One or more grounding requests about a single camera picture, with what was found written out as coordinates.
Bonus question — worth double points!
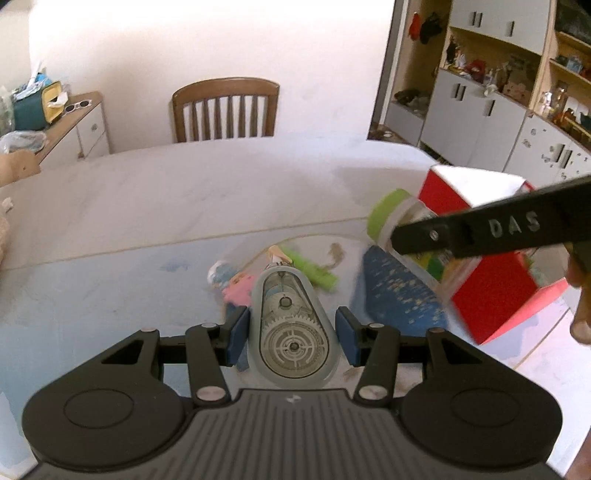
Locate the red cardboard box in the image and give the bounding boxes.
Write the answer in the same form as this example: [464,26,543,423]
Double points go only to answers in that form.
[417,165,570,345]

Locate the light green marker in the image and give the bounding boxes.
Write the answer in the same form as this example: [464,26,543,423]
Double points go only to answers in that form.
[281,246,338,293]

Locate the pink cartoon figure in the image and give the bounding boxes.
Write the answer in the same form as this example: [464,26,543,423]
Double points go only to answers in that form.
[223,271,256,308]

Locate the grey correction tape dispenser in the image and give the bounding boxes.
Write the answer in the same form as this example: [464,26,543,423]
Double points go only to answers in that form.
[249,266,334,389]

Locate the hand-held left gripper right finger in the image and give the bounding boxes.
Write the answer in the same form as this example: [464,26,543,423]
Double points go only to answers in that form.
[335,305,484,408]

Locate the white wooden sideboard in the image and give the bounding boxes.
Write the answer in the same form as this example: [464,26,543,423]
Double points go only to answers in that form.
[34,91,112,165]

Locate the low white bench cabinet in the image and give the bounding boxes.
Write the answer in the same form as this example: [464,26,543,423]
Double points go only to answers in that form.
[384,100,426,147]

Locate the white wall cabinet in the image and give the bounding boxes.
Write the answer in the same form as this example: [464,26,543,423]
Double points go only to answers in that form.
[449,0,556,55]

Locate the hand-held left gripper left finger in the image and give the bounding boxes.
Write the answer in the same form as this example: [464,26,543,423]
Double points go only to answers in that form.
[99,305,250,408]

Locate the person's right hand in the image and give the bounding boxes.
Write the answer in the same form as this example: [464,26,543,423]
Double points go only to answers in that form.
[566,240,591,345]

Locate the blue patterned pouch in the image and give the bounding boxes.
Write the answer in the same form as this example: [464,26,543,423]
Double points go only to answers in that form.
[359,244,450,336]

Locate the clear jar green lid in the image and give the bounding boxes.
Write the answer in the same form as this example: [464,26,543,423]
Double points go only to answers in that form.
[366,188,484,309]

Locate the blue white cartoon figure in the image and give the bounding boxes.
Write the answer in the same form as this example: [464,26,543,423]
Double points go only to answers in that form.
[207,260,239,291]

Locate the teal storage box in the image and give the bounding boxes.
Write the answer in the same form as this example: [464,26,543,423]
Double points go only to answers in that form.
[12,80,64,131]

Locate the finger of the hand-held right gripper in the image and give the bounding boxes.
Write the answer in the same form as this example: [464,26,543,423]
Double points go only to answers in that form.
[390,174,591,257]

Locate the blonde cartoon figure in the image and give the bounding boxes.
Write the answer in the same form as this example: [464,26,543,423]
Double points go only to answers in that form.
[268,244,297,269]

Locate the tall white cabinet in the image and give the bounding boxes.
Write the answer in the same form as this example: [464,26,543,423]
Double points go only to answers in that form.
[422,68,528,172]

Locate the black hat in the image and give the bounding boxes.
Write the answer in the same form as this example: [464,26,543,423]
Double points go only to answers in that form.
[419,12,445,45]

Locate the clear plastic bag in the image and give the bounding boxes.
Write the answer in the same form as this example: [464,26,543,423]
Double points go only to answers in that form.
[0,130,49,156]

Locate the brown wooden chair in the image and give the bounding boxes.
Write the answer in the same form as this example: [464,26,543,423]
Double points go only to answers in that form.
[172,77,281,144]

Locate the dark brown bag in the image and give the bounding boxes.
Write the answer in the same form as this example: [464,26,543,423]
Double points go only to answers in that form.
[394,88,431,114]

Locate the white wall cabinets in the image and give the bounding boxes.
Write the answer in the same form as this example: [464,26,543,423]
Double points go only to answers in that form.
[442,28,591,141]

